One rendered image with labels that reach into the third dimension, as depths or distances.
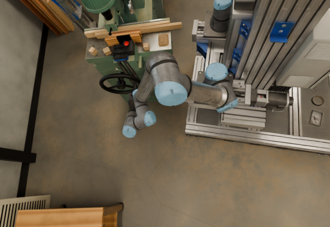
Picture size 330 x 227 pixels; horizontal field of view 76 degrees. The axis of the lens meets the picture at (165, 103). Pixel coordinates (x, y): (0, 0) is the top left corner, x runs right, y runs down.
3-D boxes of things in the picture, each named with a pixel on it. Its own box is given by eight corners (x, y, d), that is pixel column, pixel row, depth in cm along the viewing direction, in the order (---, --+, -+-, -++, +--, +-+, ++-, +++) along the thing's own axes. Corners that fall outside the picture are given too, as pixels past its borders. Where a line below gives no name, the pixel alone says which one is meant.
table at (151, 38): (87, 75, 147) (83, 71, 141) (91, 39, 157) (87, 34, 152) (174, 66, 139) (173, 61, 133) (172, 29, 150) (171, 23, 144)
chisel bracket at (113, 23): (108, 34, 138) (103, 24, 130) (110, 16, 143) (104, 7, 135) (119, 32, 137) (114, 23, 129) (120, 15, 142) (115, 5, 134)
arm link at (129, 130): (139, 135, 115) (127, 140, 118) (142, 121, 123) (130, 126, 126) (130, 127, 111) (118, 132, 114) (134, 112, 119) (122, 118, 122)
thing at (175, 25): (97, 39, 149) (95, 35, 145) (97, 36, 150) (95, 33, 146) (181, 28, 141) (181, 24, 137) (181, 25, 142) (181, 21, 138)
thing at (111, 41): (108, 46, 145) (104, 40, 139) (109, 43, 146) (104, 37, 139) (141, 42, 142) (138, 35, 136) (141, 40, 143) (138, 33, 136)
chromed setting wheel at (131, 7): (131, 19, 143) (125, 5, 131) (132, 5, 147) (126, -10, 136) (136, 18, 142) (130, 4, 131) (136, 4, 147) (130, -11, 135)
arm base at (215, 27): (232, 15, 148) (234, 4, 139) (231, 33, 144) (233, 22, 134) (210, 14, 151) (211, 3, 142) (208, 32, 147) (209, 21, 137)
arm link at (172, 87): (233, 81, 115) (163, 55, 77) (244, 106, 109) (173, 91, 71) (216, 91, 122) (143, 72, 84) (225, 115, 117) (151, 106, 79)
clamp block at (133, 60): (117, 70, 141) (112, 63, 133) (118, 52, 146) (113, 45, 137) (139, 68, 139) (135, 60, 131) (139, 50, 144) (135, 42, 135)
